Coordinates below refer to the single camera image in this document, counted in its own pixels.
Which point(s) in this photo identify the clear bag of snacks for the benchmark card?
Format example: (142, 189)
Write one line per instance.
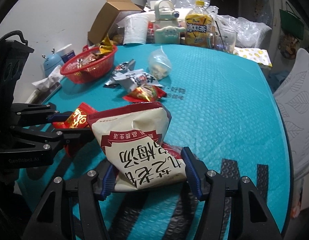
(159, 64)

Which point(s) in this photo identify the yellow gold snack packet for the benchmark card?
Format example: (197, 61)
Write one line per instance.
(105, 46)

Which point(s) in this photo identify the blue round humidifier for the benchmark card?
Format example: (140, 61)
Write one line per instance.
(51, 61)

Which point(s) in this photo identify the teal bubble mat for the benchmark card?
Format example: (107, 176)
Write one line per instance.
(223, 110)

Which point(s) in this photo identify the brown seaweed cracker bag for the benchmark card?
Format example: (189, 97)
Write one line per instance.
(87, 59)

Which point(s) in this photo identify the clear plastic bags pile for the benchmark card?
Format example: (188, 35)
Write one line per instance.
(249, 34)

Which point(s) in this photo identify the white leaf pattern cushion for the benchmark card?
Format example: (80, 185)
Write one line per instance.
(292, 98)

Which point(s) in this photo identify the green tote bag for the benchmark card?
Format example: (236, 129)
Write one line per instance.
(291, 23)

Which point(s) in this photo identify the yellow smiley paper bag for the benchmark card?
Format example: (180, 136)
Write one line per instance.
(260, 56)

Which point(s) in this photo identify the red cartoon candy packet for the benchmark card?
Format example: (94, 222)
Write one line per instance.
(145, 93)

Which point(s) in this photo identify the brown cardboard box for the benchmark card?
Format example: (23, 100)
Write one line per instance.
(113, 11)

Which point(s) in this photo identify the iced tea bottle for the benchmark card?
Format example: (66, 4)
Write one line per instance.
(199, 26)

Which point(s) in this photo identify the white plum soup bag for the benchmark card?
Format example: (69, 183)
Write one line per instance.
(132, 139)

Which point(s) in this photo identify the clear glass cup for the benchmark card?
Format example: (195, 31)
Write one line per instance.
(224, 40)

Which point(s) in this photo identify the crumpled white tissue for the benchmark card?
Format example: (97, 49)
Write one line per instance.
(46, 83)

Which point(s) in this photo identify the silver white snack packet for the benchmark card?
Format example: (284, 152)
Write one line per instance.
(124, 67)

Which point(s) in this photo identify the white cap dark bottle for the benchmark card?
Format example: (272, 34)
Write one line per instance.
(66, 53)

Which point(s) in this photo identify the white black calligraphy snack packet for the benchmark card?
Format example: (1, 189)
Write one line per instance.
(132, 80)

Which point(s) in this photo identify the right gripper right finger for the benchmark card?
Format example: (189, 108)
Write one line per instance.
(250, 217)

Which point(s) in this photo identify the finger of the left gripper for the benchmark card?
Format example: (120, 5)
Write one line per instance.
(29, 114)
(23, 148)

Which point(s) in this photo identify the red gold snack packet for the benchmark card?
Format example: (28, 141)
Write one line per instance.
(77, 119)

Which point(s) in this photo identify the red plastic basket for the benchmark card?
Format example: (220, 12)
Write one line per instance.
(89, 72)

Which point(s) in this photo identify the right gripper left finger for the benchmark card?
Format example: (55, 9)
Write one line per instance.
(53, 217)

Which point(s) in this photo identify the mint cartoon water jug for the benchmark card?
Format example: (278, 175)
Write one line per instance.
(166, 27)

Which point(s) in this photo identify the white paper towel roll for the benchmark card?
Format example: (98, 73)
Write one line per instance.
(136, 27)

